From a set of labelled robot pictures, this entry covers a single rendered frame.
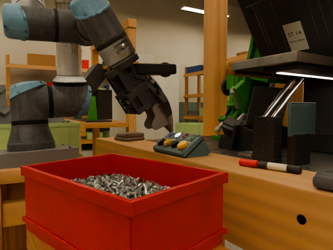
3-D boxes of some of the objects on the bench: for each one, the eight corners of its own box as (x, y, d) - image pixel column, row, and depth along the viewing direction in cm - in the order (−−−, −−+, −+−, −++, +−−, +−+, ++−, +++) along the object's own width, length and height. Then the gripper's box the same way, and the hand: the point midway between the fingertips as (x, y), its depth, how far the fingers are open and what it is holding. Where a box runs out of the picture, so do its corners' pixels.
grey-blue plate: (292, 166, 63) (294, 101, 62) (284, 165, 64) (285, 102, 63) (316, 162, 68) (318, 102, 67) (308, 161, 69) (310, 102, 69)
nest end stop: (238, 142, 91) (233, 131, 88) (225, 136, 95) (220, 125, 93) (241, 140, 91) (236, 129, 88) (227, 134, 96) (223, 123, 93)
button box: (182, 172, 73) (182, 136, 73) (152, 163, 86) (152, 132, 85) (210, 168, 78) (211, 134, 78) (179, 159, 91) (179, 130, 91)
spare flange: (250, 156, 76) (250, 154, 76) (237, 155, 78) (237, 152, 78) (260, 154, 80) (260, 151, 80) (247, 153, 82) (247, 150, 82)
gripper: (98, 74, 67) (144, 145, 75) (113, 70, 59) (163, 149, 67) (126, 55, 70) (167, 125, 78) (143, 49, 63) (187, 127, 71)
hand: (170, 125), depth 73 cm, fingers closed
